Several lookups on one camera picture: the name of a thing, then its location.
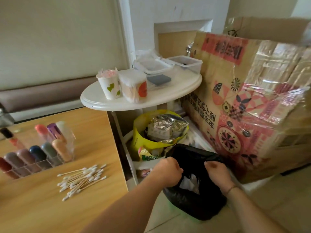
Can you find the colourful snack packet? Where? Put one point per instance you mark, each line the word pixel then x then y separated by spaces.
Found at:
pixel 147 155

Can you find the beige wooden board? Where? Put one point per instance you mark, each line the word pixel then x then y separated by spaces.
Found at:
pixel 175 41

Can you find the dark grey flat pouch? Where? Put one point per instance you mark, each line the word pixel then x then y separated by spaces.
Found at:
pixel 159 80

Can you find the red lipstick mauve tube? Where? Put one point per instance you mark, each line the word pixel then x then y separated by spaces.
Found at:
pixel 17 163

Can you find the red lipstick dusty pink tube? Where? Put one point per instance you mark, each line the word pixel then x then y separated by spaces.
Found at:
pixel 29 160

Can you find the metallic purple lipstick cap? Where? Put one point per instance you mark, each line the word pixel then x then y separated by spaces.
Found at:
pixel 53 130

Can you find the beige padded backrest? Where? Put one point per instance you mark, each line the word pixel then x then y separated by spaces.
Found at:
pixel 53 41

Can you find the person's left forearm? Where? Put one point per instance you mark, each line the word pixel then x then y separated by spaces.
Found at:
pixel 126 208

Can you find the black trash bag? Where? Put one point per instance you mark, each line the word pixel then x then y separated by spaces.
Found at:
pixel 199 201

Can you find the plain brown cardboard box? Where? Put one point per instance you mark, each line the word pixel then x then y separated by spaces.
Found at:
pixel 272 29

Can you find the white mug green leaf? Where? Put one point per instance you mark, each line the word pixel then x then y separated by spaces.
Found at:
pixel 109 87

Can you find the person's right hand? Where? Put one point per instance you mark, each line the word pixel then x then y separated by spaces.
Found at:
pixel 221 176

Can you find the white round side table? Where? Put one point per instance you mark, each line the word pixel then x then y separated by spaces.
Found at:
pixel 165 89

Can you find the person's left hand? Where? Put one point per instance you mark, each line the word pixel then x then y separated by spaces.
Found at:
pixel 167 172

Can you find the red lipstick navy tube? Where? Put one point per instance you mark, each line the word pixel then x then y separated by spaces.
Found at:
pixel 40 156

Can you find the large patterned cardboard box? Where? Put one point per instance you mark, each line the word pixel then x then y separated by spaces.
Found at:
pixel 252 104

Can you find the large white tissue sheet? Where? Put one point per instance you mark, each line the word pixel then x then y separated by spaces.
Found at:
pixel 190 184

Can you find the pile of cotton swabs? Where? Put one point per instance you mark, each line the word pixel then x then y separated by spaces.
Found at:
pixel 80 181

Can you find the red lipstick beige tube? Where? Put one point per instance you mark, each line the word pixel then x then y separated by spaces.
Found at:
pixel 62 150

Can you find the clear plastic food box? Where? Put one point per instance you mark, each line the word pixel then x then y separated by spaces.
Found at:
pixel 187 63
pixel 153 65

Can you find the red lipstick grey-blue tube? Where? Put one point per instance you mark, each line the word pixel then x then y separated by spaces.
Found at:
pixel 51 153

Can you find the clear plastic bag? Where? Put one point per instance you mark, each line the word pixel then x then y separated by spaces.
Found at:
pixel 132 87

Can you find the yellow-green bin with bag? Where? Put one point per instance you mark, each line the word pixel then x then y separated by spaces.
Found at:
pixel 141 131

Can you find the person's right forearm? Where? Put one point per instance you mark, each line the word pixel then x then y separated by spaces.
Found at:
pixel 255 213

